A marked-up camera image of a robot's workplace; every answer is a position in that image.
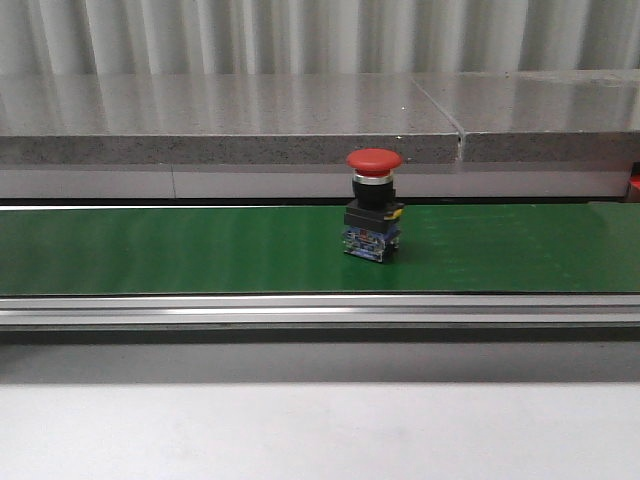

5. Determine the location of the aluminium conveyor frame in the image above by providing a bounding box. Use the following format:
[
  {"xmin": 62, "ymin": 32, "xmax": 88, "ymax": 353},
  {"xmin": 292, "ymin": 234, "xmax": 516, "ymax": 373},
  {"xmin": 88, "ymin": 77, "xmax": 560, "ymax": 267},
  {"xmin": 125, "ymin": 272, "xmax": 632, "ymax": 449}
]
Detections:
[{"xmin": 1, "ymin": 293, "xmax": 639, "ymax": 344}]

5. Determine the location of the red mushroom push button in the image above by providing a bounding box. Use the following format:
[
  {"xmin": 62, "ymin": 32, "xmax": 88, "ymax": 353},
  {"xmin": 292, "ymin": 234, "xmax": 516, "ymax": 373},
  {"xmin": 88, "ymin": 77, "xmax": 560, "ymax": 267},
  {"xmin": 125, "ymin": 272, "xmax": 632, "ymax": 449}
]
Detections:
[{"xmin": 342, "ymin": 148, "xmax": 404, "ymax": 263}]

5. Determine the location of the green conveyor belt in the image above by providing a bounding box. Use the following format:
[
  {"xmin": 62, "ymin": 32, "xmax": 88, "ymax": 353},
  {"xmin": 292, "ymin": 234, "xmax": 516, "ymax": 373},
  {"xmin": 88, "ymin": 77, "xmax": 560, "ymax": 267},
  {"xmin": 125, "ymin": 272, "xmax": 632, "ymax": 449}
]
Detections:
[{"xmin": 1, "ymin": 203, "xmax": 639, "ymax": 296}]

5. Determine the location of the red plastic tray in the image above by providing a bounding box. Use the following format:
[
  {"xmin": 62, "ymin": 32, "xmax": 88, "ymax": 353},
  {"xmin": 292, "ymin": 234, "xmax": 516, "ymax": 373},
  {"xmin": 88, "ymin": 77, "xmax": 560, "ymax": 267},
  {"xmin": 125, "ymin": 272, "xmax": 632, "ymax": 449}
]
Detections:
[{"xmin": 626, "ymin": 162, "xmax": 640, "ymax": 203}]

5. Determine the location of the grey stone ledge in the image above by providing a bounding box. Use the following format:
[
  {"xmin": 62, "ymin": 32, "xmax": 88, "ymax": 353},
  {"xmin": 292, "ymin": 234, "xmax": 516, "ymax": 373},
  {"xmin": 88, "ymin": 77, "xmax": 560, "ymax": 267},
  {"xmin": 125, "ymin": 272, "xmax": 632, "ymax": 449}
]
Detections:
[{"xmin": 1, "ymin": 71, "xmax": 639, "ymax": 170}]

